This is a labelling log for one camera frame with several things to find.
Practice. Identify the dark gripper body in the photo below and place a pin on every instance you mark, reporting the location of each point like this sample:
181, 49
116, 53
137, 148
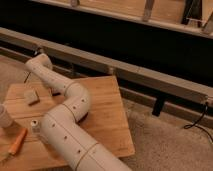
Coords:
54, 92

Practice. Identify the beige rectangular eraser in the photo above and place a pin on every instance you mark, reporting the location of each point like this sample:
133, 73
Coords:
31, 97

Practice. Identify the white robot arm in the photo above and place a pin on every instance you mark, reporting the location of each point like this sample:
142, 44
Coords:
60, 126

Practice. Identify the white ceramic cup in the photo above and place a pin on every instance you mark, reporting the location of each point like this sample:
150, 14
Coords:
5, 118

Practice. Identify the dark purple bowl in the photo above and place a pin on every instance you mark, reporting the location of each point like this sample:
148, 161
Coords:
84, 117

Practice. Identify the small white bottle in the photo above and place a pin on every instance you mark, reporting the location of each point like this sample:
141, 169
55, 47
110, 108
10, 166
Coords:
35, 126

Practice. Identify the wooden board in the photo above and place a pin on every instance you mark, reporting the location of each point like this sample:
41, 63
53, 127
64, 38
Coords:
106, 122

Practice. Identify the orange handled tool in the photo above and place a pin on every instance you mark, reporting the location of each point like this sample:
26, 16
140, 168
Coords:
14, 148

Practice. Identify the grey metal rail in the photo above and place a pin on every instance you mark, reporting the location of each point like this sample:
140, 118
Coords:
163, 82

